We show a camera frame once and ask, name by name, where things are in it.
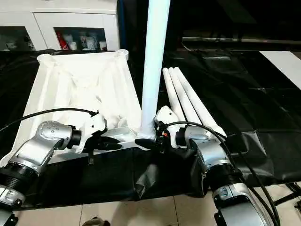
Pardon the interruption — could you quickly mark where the black plastic mat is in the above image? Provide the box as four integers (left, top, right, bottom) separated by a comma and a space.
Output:
0, 48, 301, 208

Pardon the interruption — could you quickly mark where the red bottle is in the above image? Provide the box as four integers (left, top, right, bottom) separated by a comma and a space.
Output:
56, 32, 67, 50

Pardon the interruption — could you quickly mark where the white plastic table leg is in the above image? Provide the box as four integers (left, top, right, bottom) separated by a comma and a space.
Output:
162, 67, 186, 123
136, 0, 174, 140
167, 67, 212, 129
173, 66, 228, 139

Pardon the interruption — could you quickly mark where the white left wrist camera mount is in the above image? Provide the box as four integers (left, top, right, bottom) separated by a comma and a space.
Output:
75, 113, 109, 154

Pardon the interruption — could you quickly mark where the white flat board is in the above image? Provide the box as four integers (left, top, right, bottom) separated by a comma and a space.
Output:
259, 49, 301, 92

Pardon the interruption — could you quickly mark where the dark rounded robot body part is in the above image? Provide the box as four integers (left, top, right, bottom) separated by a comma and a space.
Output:
84, 217, 111, 226

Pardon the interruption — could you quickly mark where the white plastic table top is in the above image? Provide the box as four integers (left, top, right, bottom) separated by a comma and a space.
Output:
0, 49, 156, 168

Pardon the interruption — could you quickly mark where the dark metal rail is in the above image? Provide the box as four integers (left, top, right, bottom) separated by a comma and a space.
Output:
182, 37, 301, 45

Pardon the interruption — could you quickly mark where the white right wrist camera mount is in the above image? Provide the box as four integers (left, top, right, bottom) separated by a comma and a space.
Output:
153, 105, 187, 149

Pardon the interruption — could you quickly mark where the white cabinet with glass doors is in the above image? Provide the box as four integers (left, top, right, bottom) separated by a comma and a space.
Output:
0, 10, 121, 51

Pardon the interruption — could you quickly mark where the black metal table leg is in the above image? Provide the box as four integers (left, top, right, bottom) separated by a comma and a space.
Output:
273, 186, 301, 207

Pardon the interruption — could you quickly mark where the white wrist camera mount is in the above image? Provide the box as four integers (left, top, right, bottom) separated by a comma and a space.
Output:
75, 113, 109, 154
153, 105, 187, 149

